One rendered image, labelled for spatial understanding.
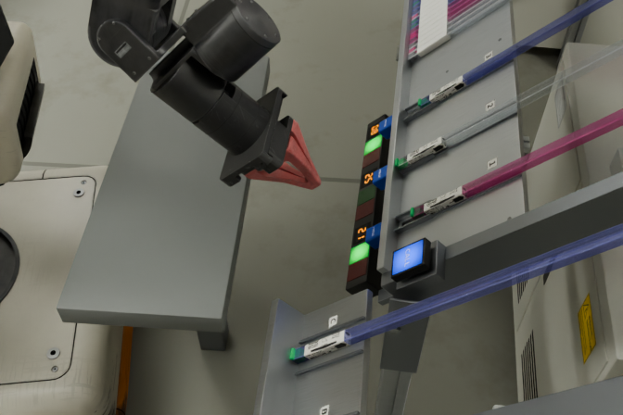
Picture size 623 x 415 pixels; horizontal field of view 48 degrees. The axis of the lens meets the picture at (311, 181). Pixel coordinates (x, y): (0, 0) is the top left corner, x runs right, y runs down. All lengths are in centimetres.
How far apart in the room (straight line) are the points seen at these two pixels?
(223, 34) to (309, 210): 131
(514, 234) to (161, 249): 54
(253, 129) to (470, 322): 115
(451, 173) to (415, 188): 6
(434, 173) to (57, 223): 91
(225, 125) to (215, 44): 8
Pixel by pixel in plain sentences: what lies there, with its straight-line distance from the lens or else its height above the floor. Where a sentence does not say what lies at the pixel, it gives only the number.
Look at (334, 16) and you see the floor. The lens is 259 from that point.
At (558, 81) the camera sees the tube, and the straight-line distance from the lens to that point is 92.
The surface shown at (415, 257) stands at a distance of 83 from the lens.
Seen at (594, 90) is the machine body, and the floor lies 62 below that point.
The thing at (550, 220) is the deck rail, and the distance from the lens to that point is 80.
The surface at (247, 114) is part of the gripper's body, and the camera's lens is 69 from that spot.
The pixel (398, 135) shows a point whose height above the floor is 73.
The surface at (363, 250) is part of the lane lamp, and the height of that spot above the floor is 66.
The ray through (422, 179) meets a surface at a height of 75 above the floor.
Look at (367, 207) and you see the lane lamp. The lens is 106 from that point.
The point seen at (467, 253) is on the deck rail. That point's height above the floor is 81.
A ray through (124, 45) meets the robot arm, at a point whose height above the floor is 108.
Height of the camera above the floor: 147
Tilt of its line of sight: 48 degrees down
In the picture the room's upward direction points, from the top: straight up
